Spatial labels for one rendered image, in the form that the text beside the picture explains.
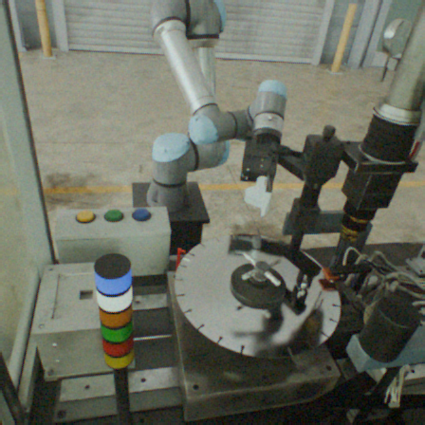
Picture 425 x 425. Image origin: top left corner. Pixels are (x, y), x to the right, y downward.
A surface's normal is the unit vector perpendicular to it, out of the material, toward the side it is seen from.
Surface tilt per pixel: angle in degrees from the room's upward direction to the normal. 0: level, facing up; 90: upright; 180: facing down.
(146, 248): 90
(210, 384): 0
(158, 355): 0
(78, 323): 0
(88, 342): 90
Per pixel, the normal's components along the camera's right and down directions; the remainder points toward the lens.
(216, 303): 0.11, -0.80
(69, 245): 0.21, 0.59
